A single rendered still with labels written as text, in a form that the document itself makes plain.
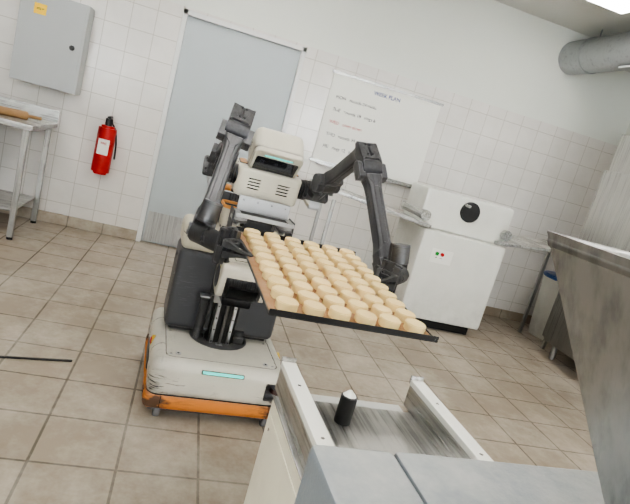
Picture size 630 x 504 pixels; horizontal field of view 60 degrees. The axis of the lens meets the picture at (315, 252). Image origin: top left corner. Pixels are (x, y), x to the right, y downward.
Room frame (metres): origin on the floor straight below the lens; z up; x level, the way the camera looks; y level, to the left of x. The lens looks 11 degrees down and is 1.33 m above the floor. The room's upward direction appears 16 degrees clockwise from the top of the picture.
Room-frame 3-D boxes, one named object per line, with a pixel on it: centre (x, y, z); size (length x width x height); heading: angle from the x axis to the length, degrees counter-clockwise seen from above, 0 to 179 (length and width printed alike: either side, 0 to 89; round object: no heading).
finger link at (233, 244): (1.42, 0.20, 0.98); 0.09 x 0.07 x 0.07; 63
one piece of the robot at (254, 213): (2.25, 0.25, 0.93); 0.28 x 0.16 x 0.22; 109
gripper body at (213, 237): (1.45, 0.26, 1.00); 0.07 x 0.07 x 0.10; 63
